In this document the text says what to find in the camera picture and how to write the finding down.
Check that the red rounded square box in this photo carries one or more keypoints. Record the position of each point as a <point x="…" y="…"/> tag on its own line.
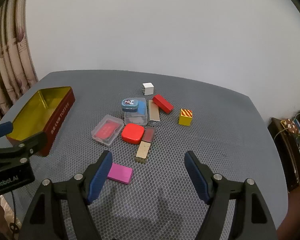
<point x="132" y="133"/>

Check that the brown floral box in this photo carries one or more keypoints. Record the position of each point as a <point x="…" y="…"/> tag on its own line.
<point x="291" y="126"/>

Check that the clear case with red card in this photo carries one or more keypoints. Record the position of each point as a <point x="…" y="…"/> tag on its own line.
<point x="105" y="131"/>

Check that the white cube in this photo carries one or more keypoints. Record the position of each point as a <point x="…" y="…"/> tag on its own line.
<point x="148" y="89"/>

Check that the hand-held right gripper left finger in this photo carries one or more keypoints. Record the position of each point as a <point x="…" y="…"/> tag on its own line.
<point x="100" y="177"/>

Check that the silver ribbed rectangular box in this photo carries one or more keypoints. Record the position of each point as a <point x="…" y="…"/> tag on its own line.
<point x="153" y="115"/>

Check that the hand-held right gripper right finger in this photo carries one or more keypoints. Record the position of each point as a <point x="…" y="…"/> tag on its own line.
<point x="197" y="177"/>

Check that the red tin box gold inside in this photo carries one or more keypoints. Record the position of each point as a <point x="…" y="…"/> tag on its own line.
<point x="57" y="122"/>

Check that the magenta rectangular block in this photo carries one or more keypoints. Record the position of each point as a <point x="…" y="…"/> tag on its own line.
<point x="120" y="173"/>

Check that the gold glitter block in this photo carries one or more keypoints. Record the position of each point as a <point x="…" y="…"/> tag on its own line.
<point x="142" y="152"/>

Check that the grey mesh mat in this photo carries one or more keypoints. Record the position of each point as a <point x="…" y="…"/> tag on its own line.
<point x="215" y="142"/>

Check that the dark red translucent small box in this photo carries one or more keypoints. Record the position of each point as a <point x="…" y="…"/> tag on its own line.
<point x="148" y="135"/>

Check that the small blue cartoon tin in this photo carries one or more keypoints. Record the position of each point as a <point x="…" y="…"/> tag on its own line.
<point x="130" y="105"/>

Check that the beige patterned curtain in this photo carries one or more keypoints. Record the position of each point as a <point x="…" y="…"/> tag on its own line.
<point x="7" y="62"/>

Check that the dark wooden cabinet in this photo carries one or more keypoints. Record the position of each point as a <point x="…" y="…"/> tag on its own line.
<point x="285" y="160"/>

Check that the red yellow striped packet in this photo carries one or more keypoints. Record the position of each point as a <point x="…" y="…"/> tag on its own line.
<point x="185" y="118"/>

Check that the red rectangular block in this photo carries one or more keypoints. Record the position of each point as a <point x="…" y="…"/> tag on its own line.
<point x="163" y="104"/>

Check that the clear case with blue piece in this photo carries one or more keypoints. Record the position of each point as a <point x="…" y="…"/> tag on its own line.
<point x="135" y="119"/>

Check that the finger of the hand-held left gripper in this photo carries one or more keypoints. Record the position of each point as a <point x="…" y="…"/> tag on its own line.
<point x="1" y="130"/>
<point x="37" y="140"/>

